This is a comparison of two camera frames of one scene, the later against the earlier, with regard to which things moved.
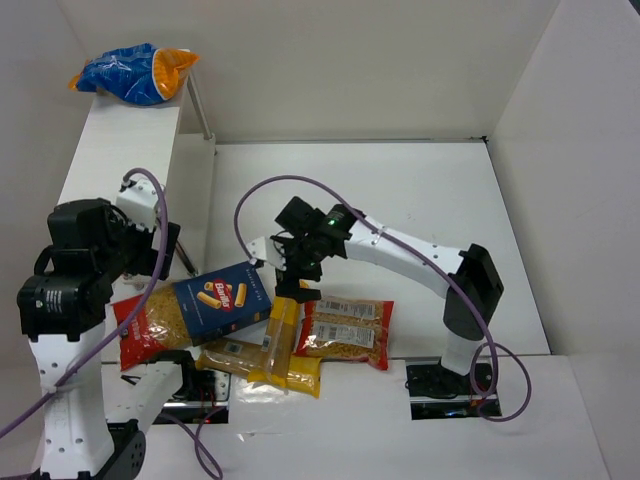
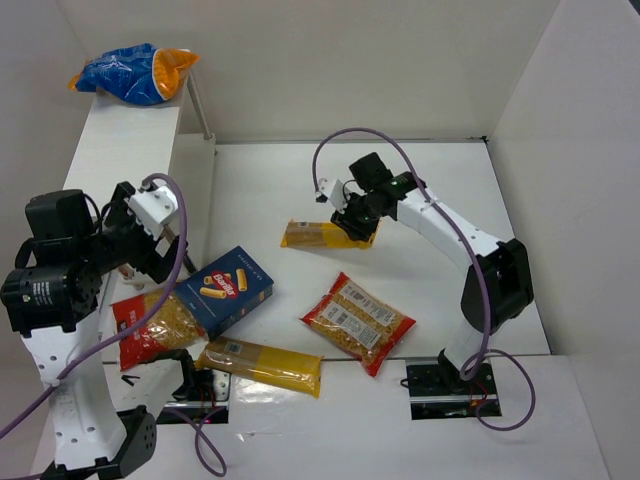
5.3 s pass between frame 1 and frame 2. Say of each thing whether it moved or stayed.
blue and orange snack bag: stayed
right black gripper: moved
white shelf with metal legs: stayed
